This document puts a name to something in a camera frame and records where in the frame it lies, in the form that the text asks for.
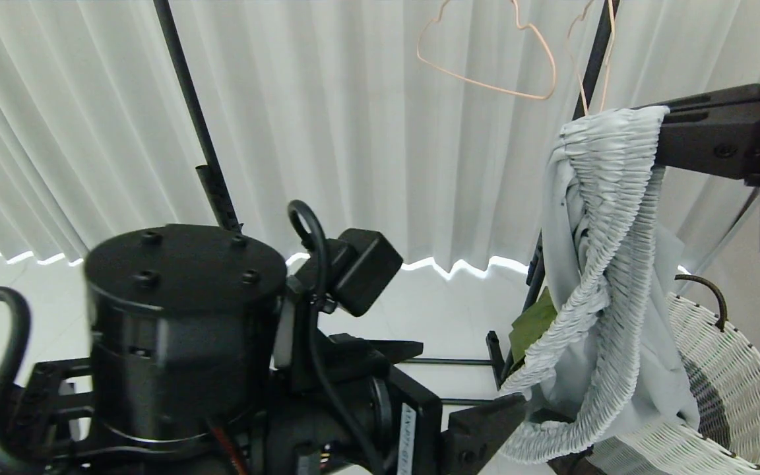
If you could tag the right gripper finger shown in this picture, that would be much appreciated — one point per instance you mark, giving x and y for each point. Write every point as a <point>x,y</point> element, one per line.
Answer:
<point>716,145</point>
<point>716,100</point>

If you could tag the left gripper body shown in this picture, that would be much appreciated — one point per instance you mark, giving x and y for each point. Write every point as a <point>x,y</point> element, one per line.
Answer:
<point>413,435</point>

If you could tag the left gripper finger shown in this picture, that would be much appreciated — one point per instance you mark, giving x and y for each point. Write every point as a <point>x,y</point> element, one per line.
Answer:
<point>393,349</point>
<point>472,435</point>

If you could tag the pale grey shorts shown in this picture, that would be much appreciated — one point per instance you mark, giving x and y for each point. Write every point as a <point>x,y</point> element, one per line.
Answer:
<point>617,198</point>

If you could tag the pink clothes hanger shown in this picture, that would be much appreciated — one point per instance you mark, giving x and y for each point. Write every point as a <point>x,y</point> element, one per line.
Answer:
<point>485,84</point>
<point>608,59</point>

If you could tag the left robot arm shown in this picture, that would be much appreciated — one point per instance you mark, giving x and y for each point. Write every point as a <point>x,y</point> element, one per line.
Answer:
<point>182,316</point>

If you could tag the white laundry basket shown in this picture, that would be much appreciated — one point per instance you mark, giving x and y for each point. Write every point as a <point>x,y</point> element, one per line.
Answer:
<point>736,369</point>

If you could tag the black clothes rack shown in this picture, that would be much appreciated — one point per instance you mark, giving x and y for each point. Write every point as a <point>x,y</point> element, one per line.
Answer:
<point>220,198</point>

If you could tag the white curtain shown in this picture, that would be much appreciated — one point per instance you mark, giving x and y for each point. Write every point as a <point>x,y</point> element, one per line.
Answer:
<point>353,132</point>

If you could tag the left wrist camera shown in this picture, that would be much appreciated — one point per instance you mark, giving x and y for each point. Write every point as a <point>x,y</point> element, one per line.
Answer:
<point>367,270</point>

